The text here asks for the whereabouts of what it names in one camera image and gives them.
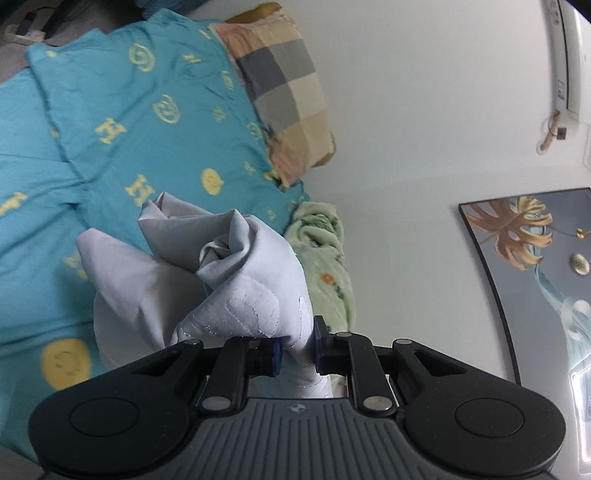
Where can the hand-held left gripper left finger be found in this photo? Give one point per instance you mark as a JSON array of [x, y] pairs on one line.
[[275, 360]]

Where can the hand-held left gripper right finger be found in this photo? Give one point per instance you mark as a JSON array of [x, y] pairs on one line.
[[317, 346]]

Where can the white shirt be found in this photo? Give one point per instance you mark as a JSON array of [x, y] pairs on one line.
[[240, 277]]

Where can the green printed fleece blanket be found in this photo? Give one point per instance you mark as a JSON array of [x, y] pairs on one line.
[[323, 258]]

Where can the framed leaf picture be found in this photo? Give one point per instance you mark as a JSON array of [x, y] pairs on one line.
[[531, 277]]

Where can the bed with teal printed sheet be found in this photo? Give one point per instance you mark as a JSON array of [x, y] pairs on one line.
[[115, 161]]

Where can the plaid pillow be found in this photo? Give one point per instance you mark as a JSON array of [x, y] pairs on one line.
[[286, 92]]

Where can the brown pillow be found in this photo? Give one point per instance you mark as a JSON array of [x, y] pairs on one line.
[[258, 11]]

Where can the white air conditioner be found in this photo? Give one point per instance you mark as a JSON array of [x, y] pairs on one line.
[[572, 60]]

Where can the beige wall pipe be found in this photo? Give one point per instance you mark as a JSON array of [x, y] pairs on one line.
[[549, 136]]

